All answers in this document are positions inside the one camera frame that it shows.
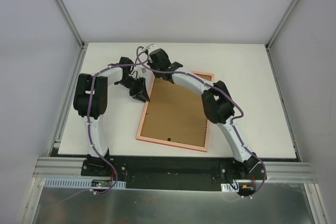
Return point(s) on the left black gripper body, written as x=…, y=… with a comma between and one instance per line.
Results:
x=135, y=87

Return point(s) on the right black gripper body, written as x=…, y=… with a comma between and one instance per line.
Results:
x=171, y=67

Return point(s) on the red picture frame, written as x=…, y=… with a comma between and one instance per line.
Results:
x=174, y=117

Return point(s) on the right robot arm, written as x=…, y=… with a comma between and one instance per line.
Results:
x=218, y=105

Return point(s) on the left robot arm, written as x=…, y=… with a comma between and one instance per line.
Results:
x=91, y=100

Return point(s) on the shiny metal floor sheet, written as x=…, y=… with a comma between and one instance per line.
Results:
x=273, y=204

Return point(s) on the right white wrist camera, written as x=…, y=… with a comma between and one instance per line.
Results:
x=149, y=49

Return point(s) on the left aluminium side rail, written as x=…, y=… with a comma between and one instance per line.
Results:
x=67, y=100

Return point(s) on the aluminium side rail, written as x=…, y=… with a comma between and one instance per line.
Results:
x=67, y=100
x=281, y=97

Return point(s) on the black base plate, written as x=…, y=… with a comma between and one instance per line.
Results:
x=181, y=181

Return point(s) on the right aluminium side rail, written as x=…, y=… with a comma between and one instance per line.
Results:
x=281, y=97

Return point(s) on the right aluminium post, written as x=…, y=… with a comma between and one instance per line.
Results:
x=284, y=19

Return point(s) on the aluminium post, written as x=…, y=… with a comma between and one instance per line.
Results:
x=69, y=22
x=284, y=19

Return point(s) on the aluminium front rail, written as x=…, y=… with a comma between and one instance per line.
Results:
x=288, y=171

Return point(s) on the right white cable duct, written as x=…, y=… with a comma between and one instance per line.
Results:
x=230, y=188

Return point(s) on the white cable duct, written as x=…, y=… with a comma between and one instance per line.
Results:
x=230, y=188
x=78, y=183

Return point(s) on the left white cable duct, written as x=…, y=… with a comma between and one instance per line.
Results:
x=78, y=183

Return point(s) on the left aluminium post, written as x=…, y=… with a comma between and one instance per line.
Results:
x=69, y=22

